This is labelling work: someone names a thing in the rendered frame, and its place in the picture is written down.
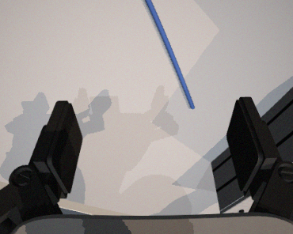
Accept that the blue cable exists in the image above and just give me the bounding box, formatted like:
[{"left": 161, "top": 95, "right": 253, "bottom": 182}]
[{"left": 145, "top": 0, "right": 195, "bottom": 109}]

